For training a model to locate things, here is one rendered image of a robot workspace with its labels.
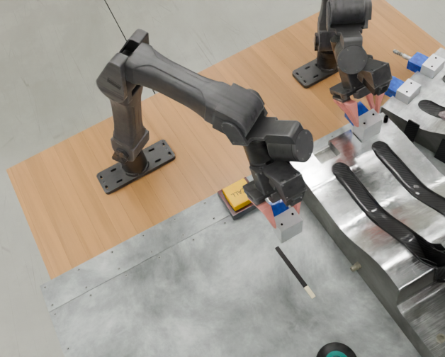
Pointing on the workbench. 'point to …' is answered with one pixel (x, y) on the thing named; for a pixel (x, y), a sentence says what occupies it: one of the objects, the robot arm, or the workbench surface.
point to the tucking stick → (295, 273)
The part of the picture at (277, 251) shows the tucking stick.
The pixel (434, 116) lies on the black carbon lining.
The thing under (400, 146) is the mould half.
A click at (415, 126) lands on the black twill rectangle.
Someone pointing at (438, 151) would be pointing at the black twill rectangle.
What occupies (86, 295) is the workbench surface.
